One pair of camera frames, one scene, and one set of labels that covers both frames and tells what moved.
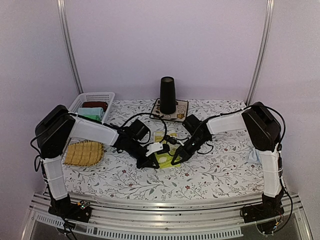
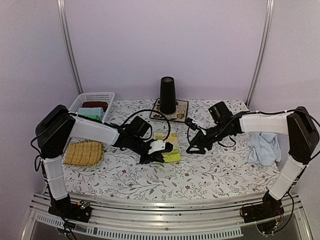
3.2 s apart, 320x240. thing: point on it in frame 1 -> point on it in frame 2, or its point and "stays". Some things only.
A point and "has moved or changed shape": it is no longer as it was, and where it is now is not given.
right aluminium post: (270, 17) stays
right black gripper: (185, 153) -> (202, 140)
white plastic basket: (104, 97) stays
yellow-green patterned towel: (166, 159) has moved or changed shape
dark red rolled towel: (95, 104) stays
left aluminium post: (68, 46) stays
